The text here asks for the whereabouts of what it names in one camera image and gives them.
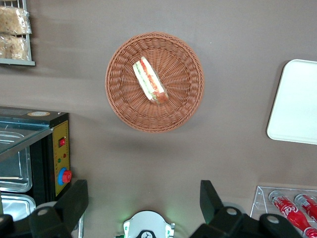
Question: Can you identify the grey wire snack rack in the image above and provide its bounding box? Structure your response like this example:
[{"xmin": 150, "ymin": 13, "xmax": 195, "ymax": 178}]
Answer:
[{"xmin": 0, "ymin": 0, "xmax": 36, "ymax": 66}]

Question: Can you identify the triangle sandwich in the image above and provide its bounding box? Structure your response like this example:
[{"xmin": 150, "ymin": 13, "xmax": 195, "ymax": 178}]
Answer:
[{"xmin": 132, "ymin": 57, "xmax": 169, "ymax": 105}]

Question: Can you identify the clear acrylic bottle rack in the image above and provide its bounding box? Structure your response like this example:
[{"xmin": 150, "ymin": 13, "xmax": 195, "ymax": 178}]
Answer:
[{"xmin": 249, "ymin": 185, "xmax": 317, "ymax": 238}]

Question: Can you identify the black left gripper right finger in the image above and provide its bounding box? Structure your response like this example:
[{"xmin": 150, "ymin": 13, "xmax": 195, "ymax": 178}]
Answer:
[{"xmin": 189, "ymin": 180, "xmax": 303, "ymax": 238}]

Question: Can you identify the cream rectangular serving tray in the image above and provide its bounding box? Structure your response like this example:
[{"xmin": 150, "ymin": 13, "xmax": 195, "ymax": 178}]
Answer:
[{"xmin": 266, "ymin": 59, "xmax": 317, "ymax": 145}]

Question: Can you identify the steel pan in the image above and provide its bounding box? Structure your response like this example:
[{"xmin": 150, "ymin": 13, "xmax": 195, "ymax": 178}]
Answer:
[
  {"xmin": 0, "ymin": 193, "xmax": 36, "ymax": 223},
  {"xmin": 0, "ymin": 131, "xmax": 33, "ymax": 193}
]

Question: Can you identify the red cola bottle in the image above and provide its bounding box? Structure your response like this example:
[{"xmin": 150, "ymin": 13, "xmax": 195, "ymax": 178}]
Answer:
[
  {"xmin": 268, "ymin": 190, "xmax": 317, "ymax": 238},
  {"xmin": 294, "ymin": 193, "xmax": 317, "ymax": 224}
]

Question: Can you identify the round brown wicker basket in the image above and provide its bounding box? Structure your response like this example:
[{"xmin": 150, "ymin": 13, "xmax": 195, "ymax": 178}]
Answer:
[{"xmin": 105, "ymin": 31, "xmax": 206, "ymax": 134}]

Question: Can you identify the black food display warmer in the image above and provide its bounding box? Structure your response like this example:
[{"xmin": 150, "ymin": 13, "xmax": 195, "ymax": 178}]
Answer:
[{"xmin": 0, "ymin": 106, "xmax": 73, "ymax": 218}]

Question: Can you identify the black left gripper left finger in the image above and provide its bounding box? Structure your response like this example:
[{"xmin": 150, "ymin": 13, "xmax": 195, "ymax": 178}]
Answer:
[{"xmin": 29, "ymin": 179, "xmax": 89, "ymax": 238}]

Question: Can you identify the wrapped rice cracker pack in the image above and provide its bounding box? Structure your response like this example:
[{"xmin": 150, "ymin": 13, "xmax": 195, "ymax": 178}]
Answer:
[
  {"xmin": 0, "ymin": 6, "xmax": 32, "ymax": 35},
  {"xmin": 0, "ymin": 34, "xmax": 30, "ymax": 61}
]

